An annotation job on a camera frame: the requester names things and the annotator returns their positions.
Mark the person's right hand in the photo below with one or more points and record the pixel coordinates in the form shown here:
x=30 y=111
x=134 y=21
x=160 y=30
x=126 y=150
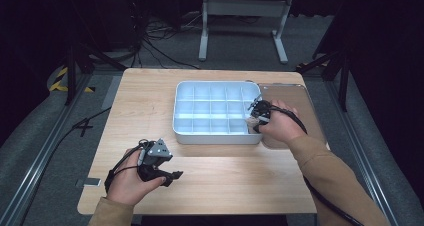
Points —
x=283 y=126

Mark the aluminium floor rail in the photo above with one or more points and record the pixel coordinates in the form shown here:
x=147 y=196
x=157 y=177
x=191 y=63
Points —
x=363 y=146
x=43 y=156

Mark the grey floor tape strip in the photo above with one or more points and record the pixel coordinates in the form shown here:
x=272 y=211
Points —
x=111 y=92

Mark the yellow and black floor tape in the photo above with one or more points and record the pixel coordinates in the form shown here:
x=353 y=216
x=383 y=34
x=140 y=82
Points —
x=56 y=85

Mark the person's left hand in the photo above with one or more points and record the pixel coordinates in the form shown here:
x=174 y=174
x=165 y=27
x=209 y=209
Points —
x=128 y=182

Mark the grey tape piece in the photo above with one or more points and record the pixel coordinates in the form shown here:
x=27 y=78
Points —
x=89 y=182

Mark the white divided storage box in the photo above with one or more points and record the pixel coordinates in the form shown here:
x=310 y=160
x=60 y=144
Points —
x=213 y=111

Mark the black metal stand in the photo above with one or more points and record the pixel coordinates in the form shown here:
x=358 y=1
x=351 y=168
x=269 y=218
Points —
x=343 y=82
x=70 y=76

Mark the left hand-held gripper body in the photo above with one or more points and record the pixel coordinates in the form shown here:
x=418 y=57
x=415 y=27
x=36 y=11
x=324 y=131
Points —
x=156 y=154

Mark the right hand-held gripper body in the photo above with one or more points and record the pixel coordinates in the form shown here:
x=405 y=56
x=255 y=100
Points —
x=261 y=110

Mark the white metal table frame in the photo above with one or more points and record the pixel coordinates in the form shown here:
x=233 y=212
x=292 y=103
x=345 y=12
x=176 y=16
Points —
x=245 y=7

